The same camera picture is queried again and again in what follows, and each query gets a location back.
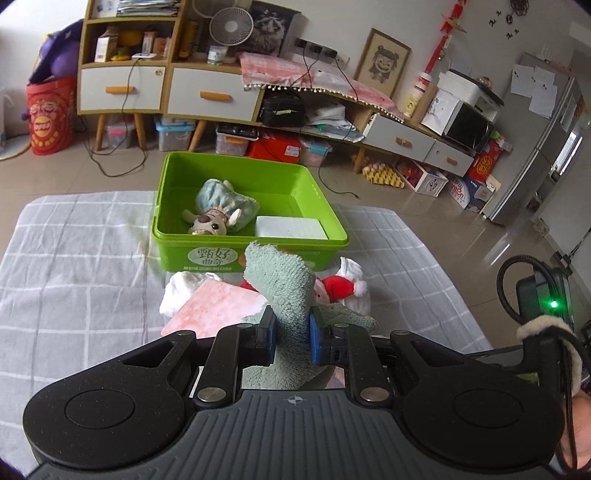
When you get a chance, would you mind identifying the Santa Claus plush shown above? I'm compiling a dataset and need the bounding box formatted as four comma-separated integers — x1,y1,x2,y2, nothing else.
239,274,370,308

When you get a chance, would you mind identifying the grey-green fluffy towel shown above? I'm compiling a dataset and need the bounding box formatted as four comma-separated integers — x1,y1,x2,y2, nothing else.
239,240,378,391

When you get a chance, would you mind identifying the white foam block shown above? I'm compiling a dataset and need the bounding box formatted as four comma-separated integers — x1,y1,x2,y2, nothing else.
254,216,328,240

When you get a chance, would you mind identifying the mouse doll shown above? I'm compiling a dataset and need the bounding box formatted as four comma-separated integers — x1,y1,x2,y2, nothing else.
182,179,259,236

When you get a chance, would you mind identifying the green plastic storage bin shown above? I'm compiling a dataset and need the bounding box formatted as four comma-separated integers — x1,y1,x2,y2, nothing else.
151,152,349,273

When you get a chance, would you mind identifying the silver refrigerator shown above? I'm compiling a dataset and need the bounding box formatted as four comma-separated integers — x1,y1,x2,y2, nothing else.
482,53,584,226

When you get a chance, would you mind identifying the white patterned toy box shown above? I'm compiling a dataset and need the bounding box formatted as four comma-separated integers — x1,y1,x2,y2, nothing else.
396,159,448,197

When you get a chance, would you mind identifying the grey checked table cloth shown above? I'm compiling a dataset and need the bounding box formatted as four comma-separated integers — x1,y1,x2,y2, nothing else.
1,191,490,472

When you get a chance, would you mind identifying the yellow egg tray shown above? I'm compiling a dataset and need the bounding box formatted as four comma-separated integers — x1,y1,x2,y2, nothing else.
362,163,406,189

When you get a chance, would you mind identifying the black microwave oven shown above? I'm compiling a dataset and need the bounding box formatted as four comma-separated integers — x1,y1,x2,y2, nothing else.
441,101,494,154

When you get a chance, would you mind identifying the red box under cabinet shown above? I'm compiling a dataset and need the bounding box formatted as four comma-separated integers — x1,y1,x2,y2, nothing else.
247,129,301,164

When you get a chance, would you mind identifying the clear storage box blue lid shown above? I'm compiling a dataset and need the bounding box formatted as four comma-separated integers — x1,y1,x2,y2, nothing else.
154,116,197,152

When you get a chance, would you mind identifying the black bag on shelf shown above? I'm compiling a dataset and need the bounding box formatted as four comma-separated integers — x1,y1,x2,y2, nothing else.
259,92,305,128

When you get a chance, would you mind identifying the pink tasselled cabinet cloth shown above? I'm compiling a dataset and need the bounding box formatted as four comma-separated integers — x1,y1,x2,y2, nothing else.
238,52,403,120

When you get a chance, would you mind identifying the framed cartoon girl picture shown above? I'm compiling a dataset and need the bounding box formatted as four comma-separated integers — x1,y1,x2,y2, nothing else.
353,28,412,99

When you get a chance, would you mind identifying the red printed bucket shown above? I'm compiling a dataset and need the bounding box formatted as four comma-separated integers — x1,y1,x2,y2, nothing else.
26,77,77,156

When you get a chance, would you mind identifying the wooden cabinet with white drawers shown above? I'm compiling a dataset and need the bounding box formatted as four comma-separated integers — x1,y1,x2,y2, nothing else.
77,1,474,175

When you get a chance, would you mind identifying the small white desk fan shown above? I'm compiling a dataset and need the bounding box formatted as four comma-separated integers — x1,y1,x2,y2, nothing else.
207,7,253,65

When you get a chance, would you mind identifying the framed cat picture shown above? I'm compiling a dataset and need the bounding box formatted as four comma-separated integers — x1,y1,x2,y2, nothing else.
242,1,301,57

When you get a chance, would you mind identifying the purple plush toy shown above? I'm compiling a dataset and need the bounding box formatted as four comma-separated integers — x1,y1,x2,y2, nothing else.
28,19,83,85

